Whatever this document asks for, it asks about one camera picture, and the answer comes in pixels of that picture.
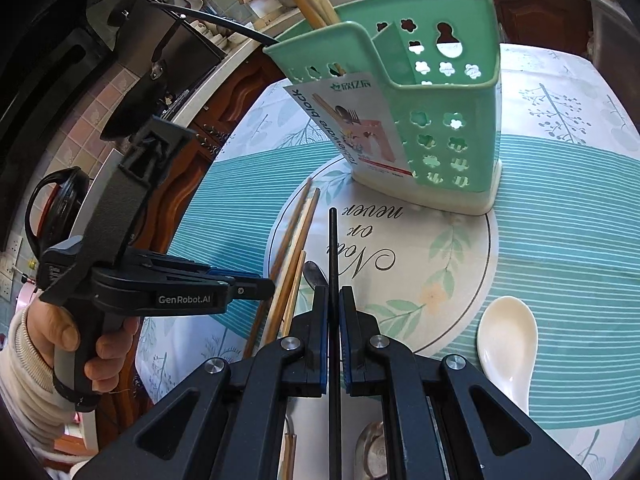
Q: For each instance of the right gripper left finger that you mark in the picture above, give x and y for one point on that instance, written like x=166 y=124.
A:
x=224 y=421

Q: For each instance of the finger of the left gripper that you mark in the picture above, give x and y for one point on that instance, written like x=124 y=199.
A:
x=259 y=289
x=234 y=276

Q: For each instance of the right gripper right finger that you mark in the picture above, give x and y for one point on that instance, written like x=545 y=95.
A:
x=443 y=419

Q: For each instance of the black chopstick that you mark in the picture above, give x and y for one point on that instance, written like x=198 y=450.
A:
x=334 y=383

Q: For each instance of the white ceramic spoon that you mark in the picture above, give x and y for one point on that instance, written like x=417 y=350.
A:
x=507 y=345

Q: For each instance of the cream sleeve forearm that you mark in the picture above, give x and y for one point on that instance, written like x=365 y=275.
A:
x=27 y=389

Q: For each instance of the person's left hand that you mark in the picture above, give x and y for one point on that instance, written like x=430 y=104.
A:
x=50 y=328

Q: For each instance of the dark brown wooden chopstick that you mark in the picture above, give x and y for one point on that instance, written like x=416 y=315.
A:
x=276 y=268

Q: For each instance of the floral teal tablecloth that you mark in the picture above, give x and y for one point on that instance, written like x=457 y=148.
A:
x=563 y=237

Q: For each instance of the light bamboo chopstick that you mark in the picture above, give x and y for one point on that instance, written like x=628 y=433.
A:
x=292 y=297

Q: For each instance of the metal spoon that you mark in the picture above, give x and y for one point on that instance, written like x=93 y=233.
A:
x=313 y=275

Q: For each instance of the black kettle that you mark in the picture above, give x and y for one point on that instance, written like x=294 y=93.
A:
x=70 y=187

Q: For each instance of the green tableware holder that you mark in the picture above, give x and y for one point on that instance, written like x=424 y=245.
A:
x=409 y=92

